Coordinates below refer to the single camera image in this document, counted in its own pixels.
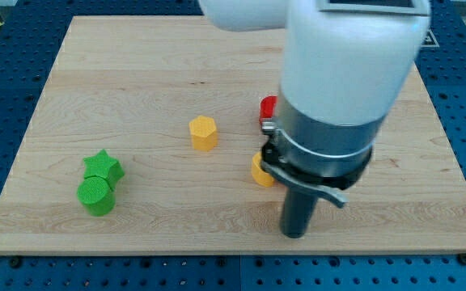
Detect red star block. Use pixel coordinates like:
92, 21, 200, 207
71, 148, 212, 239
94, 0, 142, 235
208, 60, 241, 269
259, 95, 277, 124

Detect yellow hexagon block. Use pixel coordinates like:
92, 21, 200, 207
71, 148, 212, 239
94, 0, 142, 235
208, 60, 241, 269
189, 116, 218, 151

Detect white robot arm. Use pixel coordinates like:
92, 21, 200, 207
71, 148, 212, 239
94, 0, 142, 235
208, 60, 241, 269
199, 0, 431, 238

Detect green cylinder block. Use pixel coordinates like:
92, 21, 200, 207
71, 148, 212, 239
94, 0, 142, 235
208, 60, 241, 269
77, 176, 115, 217

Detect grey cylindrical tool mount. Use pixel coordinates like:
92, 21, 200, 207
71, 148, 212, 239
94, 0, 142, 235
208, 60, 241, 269
261, 91, 387, 208

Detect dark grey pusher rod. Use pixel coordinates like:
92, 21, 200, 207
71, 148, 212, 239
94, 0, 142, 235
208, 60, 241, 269
280, 188, 318, 238

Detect light wooden board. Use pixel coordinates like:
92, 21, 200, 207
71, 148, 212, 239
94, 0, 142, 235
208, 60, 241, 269
0, 16, 466, 256

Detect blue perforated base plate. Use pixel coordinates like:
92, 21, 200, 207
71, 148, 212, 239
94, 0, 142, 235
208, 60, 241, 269
0, 1, 466, 290

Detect yellow heart block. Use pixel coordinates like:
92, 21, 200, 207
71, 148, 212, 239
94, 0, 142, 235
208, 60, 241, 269
251, 152, 274, 188

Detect green star block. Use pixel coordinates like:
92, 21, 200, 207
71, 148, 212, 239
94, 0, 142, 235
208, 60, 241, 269
83, 150, 125, 191

